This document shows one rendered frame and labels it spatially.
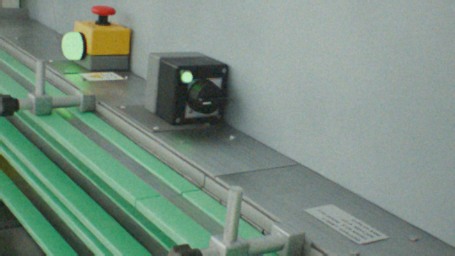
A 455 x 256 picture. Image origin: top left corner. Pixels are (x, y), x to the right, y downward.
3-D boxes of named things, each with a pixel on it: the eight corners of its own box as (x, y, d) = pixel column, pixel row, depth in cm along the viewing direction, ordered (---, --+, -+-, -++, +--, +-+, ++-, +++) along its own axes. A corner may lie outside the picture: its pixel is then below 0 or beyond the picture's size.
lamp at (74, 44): (75, 56, 119) (58, 56, 117) (76, 29, 118) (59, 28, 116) (86, 62, 116) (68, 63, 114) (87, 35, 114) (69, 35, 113)
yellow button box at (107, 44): (113, 60, 125) (72, 61, 120) (115, 17, 122) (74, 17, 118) (131, 70, 119) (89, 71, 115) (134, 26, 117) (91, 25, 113)
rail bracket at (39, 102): (88, 105, 104) (-6, 111, 96) (90, 55, 102) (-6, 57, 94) (99, 113, 101) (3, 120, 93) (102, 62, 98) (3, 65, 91)
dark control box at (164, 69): (195, 105, 103) (143, 108, 99) (200, 51, 101) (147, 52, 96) (227, 122, 97) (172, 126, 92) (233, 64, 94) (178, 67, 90)
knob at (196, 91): (213, 110, 95) (227, 117, 93) (185, 113, 93) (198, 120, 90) (217, 77, 94) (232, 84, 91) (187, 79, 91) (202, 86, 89)
